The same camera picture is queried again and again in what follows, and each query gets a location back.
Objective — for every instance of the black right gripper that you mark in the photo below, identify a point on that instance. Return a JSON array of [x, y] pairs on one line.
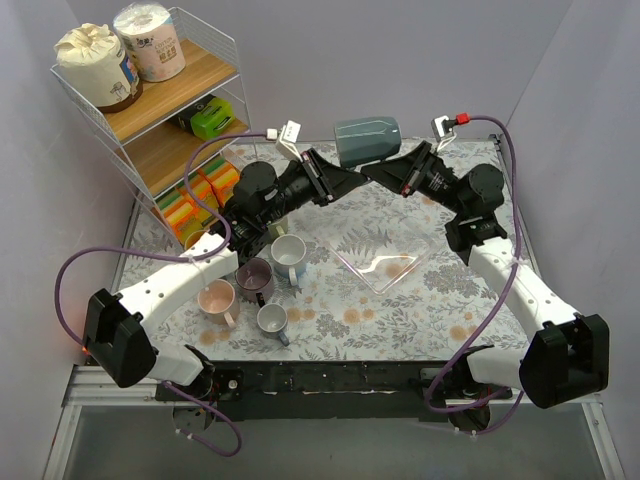
[[417, 169]]

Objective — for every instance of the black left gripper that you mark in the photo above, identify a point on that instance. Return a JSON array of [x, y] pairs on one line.
[[318, 177]]

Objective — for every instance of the teal grey mug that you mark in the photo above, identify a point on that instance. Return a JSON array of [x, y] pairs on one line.
[[365, 140]]

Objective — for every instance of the blue white mug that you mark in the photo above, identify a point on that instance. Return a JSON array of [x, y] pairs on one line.
[[288, 253]]

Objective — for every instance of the mauve pink mug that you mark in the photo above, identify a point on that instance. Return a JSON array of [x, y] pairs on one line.
[[255, 281]]

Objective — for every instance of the slate blue mug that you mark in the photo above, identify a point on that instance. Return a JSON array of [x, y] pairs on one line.
[[272, 320]]

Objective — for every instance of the peach pink mug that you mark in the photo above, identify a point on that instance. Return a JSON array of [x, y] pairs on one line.
[[219, 301]]

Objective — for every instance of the green mug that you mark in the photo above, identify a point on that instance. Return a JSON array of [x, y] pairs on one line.
[[278, 228]]

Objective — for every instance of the blue butterfly mug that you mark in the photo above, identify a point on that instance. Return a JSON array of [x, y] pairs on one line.
[[194, 238]]

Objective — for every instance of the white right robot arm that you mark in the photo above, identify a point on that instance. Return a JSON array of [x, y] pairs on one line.
[[568, 353]]

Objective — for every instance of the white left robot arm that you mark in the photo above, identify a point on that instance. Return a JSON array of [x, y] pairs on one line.
[[118, 325]]

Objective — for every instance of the clear acrylic tray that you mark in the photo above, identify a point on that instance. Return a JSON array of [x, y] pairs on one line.
[[371, 232]]

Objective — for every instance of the floral table mat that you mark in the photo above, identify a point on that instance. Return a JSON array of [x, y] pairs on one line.
[[332, 316]]

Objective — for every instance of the colourful sponge packs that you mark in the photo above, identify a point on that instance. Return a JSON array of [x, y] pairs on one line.
[[212, 184]]

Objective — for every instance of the green tissue box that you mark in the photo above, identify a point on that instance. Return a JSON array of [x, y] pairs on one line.
[[207, 118]]

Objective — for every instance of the white toilet paper pack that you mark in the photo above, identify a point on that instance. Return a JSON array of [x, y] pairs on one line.
[[148, 33]]

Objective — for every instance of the cream toilet paper roll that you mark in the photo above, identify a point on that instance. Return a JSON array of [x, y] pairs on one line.
[[91, 59]]

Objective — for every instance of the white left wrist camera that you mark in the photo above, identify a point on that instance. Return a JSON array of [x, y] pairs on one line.
[[287, 139]]

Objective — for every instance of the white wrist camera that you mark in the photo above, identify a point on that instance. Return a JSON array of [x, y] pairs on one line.
[[287, 139], [443, 130]]

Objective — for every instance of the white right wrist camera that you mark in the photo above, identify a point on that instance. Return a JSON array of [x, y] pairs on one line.
[[443, 130]]

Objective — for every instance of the white wire wooden shelf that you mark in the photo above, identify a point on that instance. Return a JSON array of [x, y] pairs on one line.
[[149, 151]]

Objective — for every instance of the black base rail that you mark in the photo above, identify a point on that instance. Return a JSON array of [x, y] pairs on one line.
[[269, 390]]

